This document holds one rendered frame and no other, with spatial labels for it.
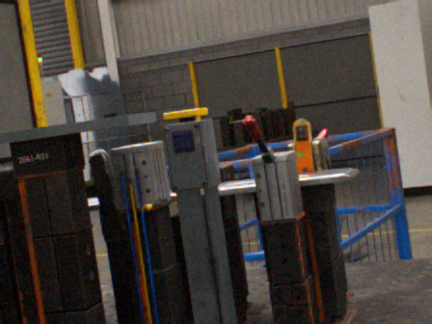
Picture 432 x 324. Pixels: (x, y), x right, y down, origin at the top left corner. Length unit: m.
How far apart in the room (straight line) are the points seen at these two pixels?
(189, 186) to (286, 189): 0.21
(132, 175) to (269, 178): 0.26
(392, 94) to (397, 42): 0.53
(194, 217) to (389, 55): 8.16
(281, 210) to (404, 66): 7.97
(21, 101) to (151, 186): 3.86
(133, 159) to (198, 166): 0.23
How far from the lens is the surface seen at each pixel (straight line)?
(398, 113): 9.59
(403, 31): 9.56
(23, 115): 5.51
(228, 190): 1.76
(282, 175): 1.62
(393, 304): 1.97
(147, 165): 1.68
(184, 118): 1.50
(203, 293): 1.52
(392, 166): 4.64
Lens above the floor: 1.15
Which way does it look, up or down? 3 degrees down
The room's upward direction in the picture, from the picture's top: 8 degrees counter-clockwise
